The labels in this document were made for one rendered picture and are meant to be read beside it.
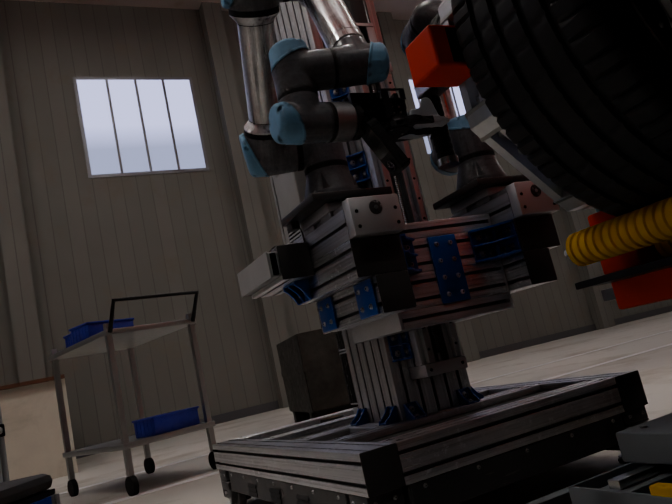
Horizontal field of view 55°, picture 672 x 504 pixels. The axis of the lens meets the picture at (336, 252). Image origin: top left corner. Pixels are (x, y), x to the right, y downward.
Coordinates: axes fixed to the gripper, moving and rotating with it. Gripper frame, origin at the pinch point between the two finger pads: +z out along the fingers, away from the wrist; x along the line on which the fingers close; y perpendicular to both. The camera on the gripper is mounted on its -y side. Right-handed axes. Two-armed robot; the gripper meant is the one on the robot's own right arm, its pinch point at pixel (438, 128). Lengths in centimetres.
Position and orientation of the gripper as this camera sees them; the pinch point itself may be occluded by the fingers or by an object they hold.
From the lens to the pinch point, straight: 134.2
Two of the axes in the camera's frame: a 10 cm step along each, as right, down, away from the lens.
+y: -2.2, -9.6, 1.7
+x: -4.0, 2.5, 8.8
